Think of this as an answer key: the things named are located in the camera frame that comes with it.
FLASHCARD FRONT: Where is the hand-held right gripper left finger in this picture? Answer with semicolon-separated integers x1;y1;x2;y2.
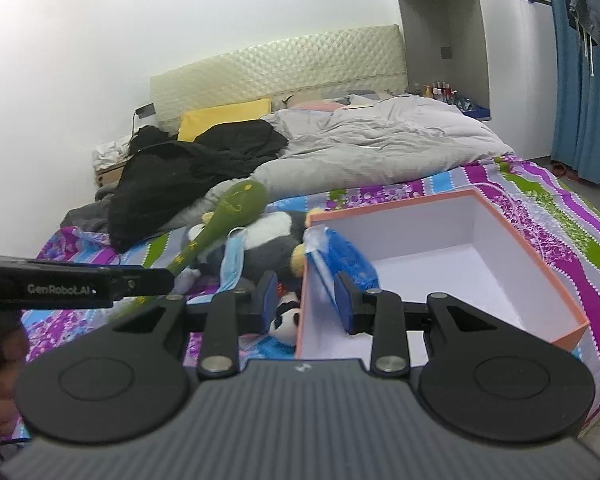
111;271;281;379

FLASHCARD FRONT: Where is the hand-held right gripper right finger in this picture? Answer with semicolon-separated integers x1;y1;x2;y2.
332;272;490;379

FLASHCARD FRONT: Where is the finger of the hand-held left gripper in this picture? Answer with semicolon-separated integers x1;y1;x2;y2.
105;265;176;303

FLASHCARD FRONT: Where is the small panda plush toy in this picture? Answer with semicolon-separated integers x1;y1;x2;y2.
270;292;304;339

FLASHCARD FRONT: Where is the person's left hand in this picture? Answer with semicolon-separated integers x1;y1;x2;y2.
0;331;31;437

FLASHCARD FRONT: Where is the blue tissue packet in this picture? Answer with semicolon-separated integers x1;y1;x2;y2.
302;225;381;313

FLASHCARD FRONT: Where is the grey penguin plush toy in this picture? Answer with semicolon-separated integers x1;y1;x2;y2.
187;207;311;292

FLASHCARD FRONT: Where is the blue face mask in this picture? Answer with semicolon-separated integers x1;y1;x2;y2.
219;227;261;297

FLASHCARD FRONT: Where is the dark grey blanket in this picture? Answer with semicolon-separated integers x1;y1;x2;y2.
60;184;221;235

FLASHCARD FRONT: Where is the black jacket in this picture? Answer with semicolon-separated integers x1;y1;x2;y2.
107;139;263;254

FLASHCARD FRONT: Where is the green plush mallet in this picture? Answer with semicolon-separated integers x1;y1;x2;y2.
112;179;270;318

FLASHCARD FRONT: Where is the brown cardboard carton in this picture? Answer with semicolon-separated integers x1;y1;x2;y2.
94;157;132;189

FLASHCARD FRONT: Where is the white garment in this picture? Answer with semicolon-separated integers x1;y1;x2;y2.
92;135;134;169

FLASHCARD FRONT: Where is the light grey duvet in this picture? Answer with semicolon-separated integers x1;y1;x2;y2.
250;95;516;202

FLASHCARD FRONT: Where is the black garment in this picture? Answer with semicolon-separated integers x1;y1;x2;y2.
130;120;291;162

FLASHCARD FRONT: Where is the yellow pillow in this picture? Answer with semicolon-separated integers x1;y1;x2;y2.
177;98;273;142

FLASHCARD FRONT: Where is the pink pillow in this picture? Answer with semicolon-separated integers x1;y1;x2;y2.
289;98;352;112

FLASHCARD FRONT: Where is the floral striped bed sheet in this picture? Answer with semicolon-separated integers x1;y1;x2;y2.
20;154;600;442

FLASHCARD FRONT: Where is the row of small bottles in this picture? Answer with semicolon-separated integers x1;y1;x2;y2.
412;80;462;102

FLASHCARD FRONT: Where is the blue storage tray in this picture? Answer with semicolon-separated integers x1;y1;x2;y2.
452;95;492;121

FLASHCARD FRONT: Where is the cream quilted headboard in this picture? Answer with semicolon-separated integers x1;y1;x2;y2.
149;24;407;134

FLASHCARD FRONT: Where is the red slipper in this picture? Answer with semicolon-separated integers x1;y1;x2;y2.
551;162;582;182

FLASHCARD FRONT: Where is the blue curtain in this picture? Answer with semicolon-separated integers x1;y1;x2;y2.
542;0;600;192

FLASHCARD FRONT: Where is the black cable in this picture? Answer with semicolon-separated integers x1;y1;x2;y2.
0;437;32;464

